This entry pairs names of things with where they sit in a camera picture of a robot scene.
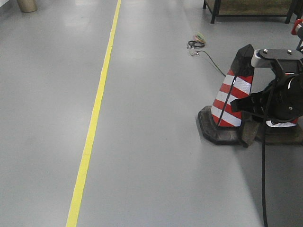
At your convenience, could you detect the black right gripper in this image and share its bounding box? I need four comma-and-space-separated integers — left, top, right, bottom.
231, 74, 303, 122

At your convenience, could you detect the dark brake pad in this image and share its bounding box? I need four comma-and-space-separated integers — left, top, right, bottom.
237, 116, 260, 148

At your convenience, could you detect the red white traffic cone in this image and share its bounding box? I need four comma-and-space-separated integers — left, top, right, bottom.
198, 44, 303, 145

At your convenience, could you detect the cardboard tube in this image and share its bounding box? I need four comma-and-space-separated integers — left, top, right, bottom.
17, 0, 37, 13

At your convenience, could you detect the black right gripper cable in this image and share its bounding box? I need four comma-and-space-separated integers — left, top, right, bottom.
260, 78, 280, 227

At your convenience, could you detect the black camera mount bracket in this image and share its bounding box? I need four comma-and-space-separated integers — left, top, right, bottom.
257, 49, 303, 86

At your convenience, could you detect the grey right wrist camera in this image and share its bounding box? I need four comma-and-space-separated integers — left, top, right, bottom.
251, 49, 277, 68

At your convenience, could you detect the black frame wooden bench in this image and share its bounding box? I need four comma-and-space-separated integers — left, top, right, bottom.
202, 0, 303, 24

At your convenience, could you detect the floor cable bundle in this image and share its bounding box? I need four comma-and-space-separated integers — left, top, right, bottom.
186, 31, 227, 77

